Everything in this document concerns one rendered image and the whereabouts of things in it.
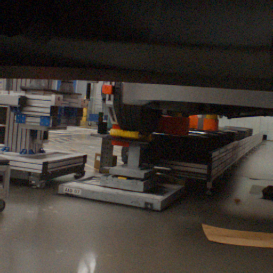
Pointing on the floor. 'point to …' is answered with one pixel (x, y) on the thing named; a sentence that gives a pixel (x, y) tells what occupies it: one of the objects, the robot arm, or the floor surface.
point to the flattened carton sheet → (238, 237)
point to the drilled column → (106, 153)
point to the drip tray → (268, 191)
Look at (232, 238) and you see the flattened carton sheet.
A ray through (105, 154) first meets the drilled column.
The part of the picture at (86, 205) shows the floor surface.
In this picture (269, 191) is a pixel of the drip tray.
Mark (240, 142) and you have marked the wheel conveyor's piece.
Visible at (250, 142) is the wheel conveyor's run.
